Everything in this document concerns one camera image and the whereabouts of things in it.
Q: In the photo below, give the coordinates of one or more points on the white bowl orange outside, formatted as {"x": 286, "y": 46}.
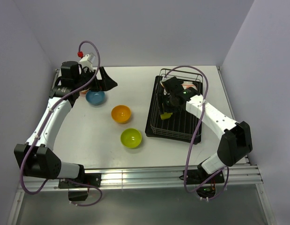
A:
{"x": 83, "y": 92}

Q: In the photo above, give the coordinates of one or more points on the lime green bowl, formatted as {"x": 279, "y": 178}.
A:
{"x": 131, "y": 138}
{"x": 165, "y": 116}

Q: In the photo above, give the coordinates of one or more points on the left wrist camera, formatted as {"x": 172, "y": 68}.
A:
{"x": 86, "y": 61}

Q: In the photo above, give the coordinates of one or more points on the blue ceramic bowl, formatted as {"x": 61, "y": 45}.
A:
{"x": 95, "y": 97}

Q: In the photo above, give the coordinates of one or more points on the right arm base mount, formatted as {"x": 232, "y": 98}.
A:
{"x": 194, "y": 176}

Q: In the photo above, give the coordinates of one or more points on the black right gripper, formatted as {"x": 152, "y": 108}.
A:
{"x": 161, "y": 98}

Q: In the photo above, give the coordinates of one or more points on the orange plastic bowl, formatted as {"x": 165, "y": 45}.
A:
{"x": 121, "y": 114}

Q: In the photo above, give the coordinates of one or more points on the grey wire dish rack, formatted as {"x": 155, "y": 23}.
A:
{"x": 181, "y": 125}

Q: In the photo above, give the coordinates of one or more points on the aluminium table edge rail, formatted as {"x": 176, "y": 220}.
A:
{"x": 170, "y": 177}

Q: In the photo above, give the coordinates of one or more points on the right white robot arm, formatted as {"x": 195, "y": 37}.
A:
{"x": 235, "y": 138}

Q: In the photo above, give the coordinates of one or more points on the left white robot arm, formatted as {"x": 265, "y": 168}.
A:
{"x": 36, "y": 157}

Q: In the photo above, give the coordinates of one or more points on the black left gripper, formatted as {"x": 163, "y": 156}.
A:
{"x": 104, "y": 84}

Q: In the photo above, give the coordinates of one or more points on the orange patterned white bowl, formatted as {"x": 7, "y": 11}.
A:
{"x": 188, "y": 84}

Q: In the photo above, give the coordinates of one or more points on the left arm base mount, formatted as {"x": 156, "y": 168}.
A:
{"x": 79, "y": 188}

